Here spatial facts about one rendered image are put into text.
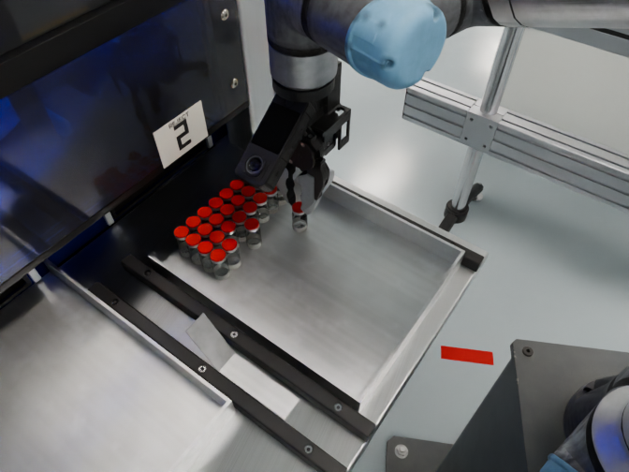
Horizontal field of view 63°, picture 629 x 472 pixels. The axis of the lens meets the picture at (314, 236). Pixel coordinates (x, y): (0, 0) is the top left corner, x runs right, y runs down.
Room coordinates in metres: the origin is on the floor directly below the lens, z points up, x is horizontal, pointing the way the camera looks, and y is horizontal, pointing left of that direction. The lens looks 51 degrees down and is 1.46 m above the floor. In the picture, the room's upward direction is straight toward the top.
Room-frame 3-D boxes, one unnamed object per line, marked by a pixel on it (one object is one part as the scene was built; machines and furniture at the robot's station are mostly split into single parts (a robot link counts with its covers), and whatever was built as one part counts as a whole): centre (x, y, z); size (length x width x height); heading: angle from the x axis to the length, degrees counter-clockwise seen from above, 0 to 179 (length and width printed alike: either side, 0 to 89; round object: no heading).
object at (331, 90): (0.51, 0.01, 1.07); 0.09 x 0.08 x 0.12; 144
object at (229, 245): (0.42, 0.11, 0.90); 0.02 x 0.02 x 0.05
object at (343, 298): (0.42, 0.01, 0.90); 0.34 x 0.26 x 0.04; 54
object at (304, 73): (0.51, 0.01, 1.15); 0.08 x 0.08 x 0.05
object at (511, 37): (1.22, -0.51, 0.46); 0.09 x 0.09 x 0.77; 54
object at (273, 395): (0.26, 0.08, 0.91); 0.14 x 0.03 x 0.06; 55
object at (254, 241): (0.46, 0.09, 0.90); 0.02 x 0.02 x 0.05
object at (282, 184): (0.52, 0.03, 0.97); 0.06 x 0.03 x 0.09; 144
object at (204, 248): (0.48, 0.10, 0.90); 0.18 x 0.02 x 0.05; 144
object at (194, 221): (0.51, 0.13, 0.90); 0.18 x 0.02 x 0.05; 144
